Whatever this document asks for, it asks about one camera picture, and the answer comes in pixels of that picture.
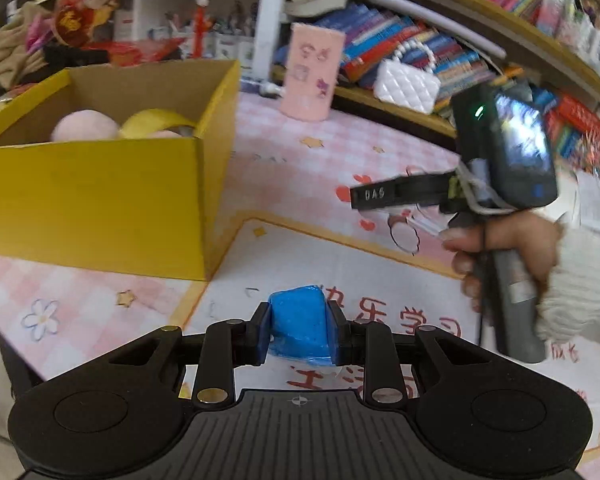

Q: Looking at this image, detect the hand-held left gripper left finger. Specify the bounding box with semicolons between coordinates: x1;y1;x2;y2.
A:
108;302;272;407

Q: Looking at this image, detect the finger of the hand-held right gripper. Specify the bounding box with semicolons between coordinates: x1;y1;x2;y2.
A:
350;172;456;211

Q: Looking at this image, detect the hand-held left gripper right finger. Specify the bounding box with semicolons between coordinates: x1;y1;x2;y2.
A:
326;304;486;407

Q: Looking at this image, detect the blue clay block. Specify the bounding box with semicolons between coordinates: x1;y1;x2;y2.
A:
269;285;337;365

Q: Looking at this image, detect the yellow cardboard box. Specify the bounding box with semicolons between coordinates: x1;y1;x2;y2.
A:
0;59;242;282

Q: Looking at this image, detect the yellow curved toy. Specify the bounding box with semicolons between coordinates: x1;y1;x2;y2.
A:
119;108;199;140

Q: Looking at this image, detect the pink plush toy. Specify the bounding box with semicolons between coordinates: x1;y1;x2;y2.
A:
50;108;121;142

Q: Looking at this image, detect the person's right forearm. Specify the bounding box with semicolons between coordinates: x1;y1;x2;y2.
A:
535;232;600;357

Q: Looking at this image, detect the person's right hand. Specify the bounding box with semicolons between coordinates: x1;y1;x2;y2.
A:
440;209;564;312

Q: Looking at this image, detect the white printed table mat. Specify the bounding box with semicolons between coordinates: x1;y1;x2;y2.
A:
177;216;600;480

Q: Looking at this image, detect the red boxed book set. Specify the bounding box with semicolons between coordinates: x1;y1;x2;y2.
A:
555;92;600;162

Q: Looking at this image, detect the wooden bookshelf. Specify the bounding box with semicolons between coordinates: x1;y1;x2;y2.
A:
275;0;600;141

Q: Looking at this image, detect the open exercise book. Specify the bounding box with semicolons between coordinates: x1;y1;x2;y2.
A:
575;170;600;239

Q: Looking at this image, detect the pink checked tablecloth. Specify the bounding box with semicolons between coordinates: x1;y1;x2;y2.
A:
0;92;600;480

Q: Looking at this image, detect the white quilted handbag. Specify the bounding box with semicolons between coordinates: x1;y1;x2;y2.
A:
372;40;442;115

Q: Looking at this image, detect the pink cylindrical container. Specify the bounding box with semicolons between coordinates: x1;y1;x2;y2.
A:
279;23;347;122

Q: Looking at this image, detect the row of colourful books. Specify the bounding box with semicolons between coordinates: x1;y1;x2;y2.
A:
275;2;501;107

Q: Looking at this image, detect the rolled white paper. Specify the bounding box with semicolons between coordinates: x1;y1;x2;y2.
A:
369;0;507;60

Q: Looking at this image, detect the white pole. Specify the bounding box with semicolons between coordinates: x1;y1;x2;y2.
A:
252;0;293;82

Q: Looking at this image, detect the red figure pen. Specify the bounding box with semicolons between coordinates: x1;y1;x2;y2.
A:
193;0;212;59

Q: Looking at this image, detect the red paper box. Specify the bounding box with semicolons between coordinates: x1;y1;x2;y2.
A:
80;37;187;67

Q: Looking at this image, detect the white storage rack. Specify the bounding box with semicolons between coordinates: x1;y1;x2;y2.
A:
130;0;261;62

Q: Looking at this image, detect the red figurine decoration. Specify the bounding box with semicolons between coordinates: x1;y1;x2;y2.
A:
35;0;122;49

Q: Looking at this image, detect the beige cloth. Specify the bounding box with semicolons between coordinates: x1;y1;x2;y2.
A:
0;2;49;89

